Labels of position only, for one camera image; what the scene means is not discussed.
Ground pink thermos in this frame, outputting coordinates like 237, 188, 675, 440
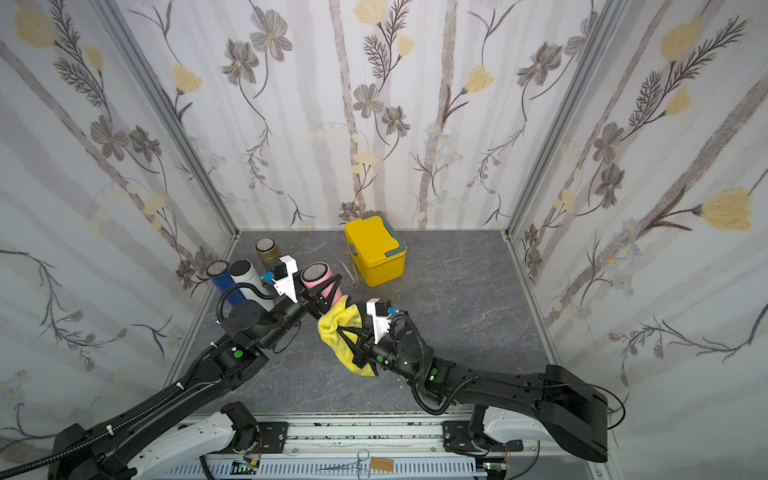
300, 262, 343, 307

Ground yellow grey cleaning cloth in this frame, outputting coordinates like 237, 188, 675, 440
317, 295, 375, 377

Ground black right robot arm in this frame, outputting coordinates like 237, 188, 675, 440
330, 312, 613, 463

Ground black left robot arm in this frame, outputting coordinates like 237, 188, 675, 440
1, 274, 341, 479

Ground white thermos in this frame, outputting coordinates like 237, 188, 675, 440
229, 259, 274, 311

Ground gold thermos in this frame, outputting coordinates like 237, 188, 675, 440
255, 237, 282, 271

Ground blue thermos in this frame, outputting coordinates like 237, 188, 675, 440
205, 260, 246, 307

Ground yellow storage box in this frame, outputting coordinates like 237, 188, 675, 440
344, 214, 407, 287

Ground metal scissors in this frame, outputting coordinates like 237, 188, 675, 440
320, 449, 371, 479

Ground brown cardboard tag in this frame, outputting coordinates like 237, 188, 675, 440
369, 457, 395, 473

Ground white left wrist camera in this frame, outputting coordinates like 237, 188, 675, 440
261, 255, 298, 303

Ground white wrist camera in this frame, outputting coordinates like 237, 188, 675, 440
366, 298, 398, 344
261, 255, 298, 303

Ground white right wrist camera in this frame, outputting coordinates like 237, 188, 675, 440
366, 298, 398, 344

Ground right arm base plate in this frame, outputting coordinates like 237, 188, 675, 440
442, 420, 524, 458

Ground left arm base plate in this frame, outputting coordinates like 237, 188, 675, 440
244, 422, 289, 455

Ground white slotted cable duct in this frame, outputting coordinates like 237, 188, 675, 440
149, 458, 488, 480

